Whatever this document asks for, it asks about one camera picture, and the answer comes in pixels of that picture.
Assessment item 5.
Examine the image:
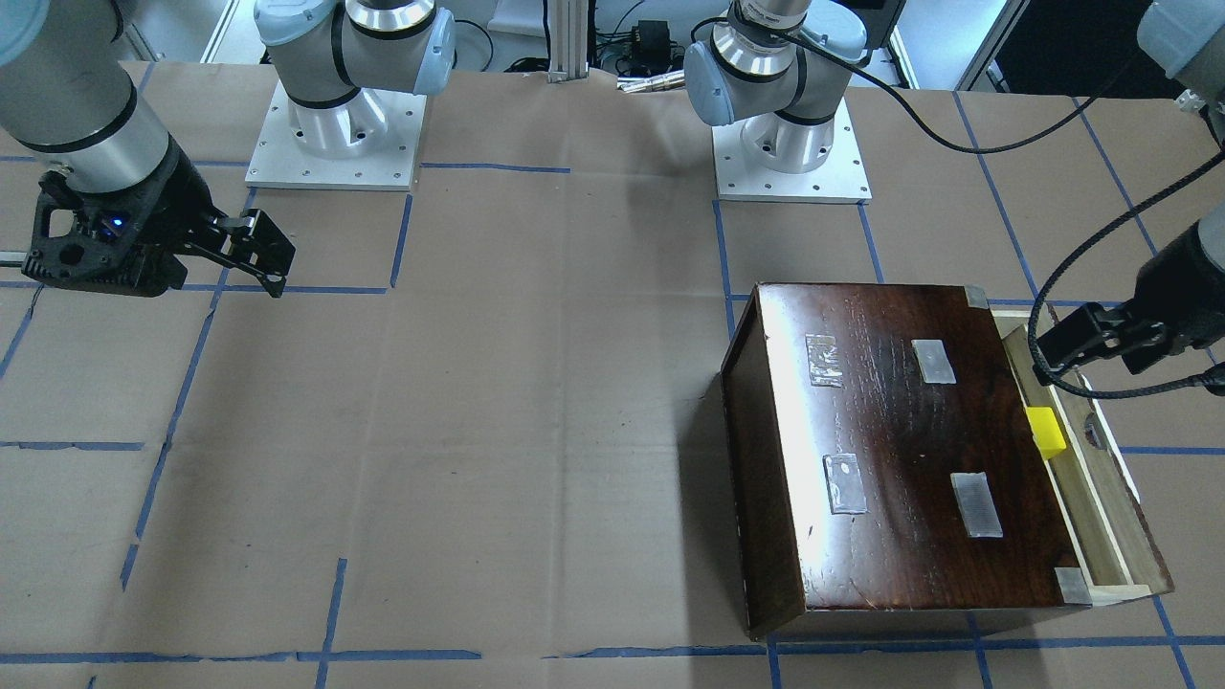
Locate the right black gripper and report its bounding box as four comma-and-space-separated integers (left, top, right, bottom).
21, 143, 295, 300

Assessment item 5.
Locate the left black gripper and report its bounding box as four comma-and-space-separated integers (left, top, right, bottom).
1034, 215, 1224, 387

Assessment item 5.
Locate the yellow block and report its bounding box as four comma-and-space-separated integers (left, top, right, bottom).
1025, 406, 1068, 461

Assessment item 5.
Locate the light wooden drawer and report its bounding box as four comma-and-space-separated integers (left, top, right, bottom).
992, 308, 1175, 606

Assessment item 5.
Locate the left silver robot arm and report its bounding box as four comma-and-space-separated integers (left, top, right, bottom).
685, 1, 1223, 400

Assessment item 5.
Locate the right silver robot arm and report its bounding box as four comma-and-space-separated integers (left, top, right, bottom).
2, 1, 456, 298

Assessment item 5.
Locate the dark wooden drawer cabinet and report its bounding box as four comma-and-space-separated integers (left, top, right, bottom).
719, 282, 1088, 640

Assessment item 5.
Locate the black power adapter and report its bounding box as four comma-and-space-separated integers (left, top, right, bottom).
630, 18, 671, 69

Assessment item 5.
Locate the metal tool on desk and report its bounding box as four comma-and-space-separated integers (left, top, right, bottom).
617, 71, 685, 93

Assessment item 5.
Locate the aluminium frame post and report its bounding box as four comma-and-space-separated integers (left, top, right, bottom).
544, 0, 594, 85

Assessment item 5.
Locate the black braided cable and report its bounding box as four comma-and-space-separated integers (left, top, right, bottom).
691, 17, 1225, 401

